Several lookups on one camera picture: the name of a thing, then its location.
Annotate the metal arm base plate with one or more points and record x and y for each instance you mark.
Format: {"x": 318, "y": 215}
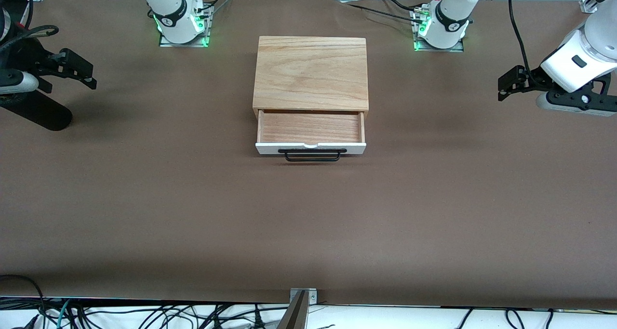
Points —
{"x": 185, "y": 45}
{"x": 458, "y": 48}

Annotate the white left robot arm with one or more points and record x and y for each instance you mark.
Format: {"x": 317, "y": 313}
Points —
{"x": 450, "y": 11}

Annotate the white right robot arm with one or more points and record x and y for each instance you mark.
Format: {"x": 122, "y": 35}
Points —
{"x": 173, "y": 11}

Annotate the white-fronted wooden drawer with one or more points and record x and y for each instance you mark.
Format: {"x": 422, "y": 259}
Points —
{"x": 311, "y": 126}

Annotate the wooden drawer cabinet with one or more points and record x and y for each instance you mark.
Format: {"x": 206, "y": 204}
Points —
{"x": 311, "y": 73}

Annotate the brown table cover sheet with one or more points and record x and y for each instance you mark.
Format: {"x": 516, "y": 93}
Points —
{"x": 308, "y": 223}

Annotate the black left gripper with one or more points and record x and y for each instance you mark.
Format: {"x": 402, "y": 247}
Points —
{"x": 534, "y": 82}

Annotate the brown support bar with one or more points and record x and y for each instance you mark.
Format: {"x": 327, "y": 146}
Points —
{"x": 295, "y": 317}

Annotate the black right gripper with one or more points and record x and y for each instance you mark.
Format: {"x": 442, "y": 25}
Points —
{"x": 30, "y": 59}

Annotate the metal clamp bracket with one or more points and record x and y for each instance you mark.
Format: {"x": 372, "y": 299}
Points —
{"x": 311, "y": 295}

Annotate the black left camera bracket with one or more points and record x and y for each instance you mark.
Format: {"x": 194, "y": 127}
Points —
{"x": 573, "y": 98}

